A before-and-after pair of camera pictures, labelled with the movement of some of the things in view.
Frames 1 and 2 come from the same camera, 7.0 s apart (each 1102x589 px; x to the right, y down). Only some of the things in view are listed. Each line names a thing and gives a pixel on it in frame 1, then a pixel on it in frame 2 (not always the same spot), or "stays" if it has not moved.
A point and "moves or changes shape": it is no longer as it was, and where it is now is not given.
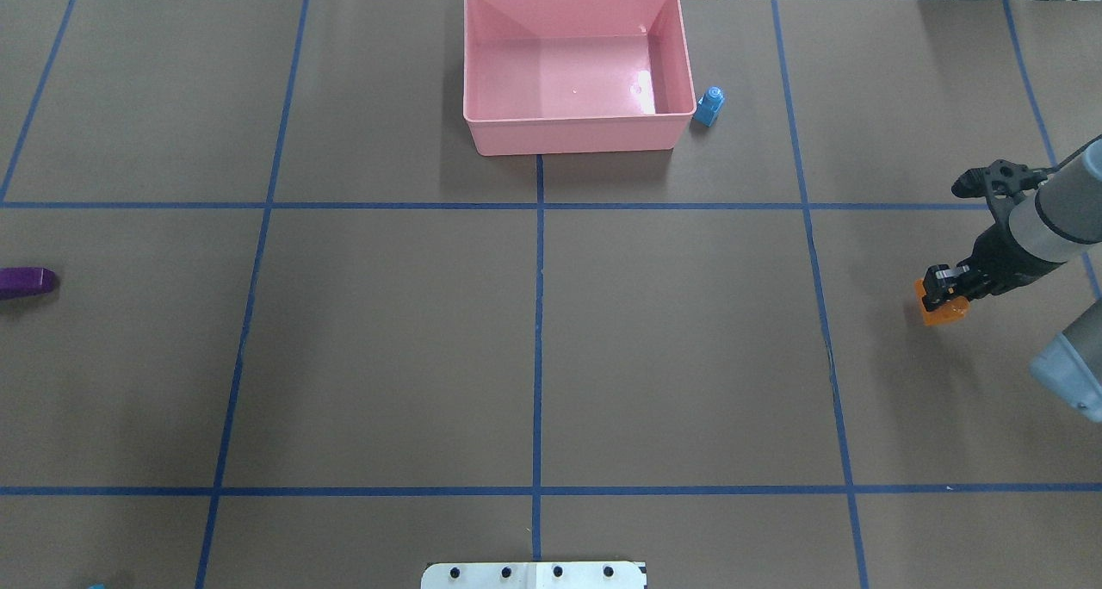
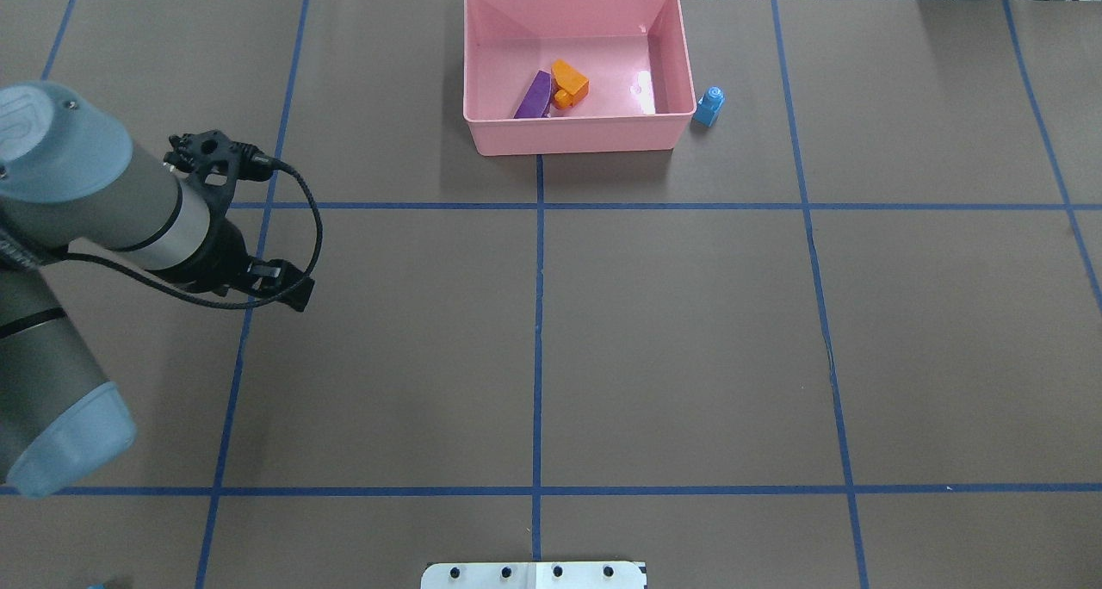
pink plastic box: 576,68 stays
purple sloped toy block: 20,282 moves or changes shape
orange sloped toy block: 949,313 → 568,87
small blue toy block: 708,106 stays
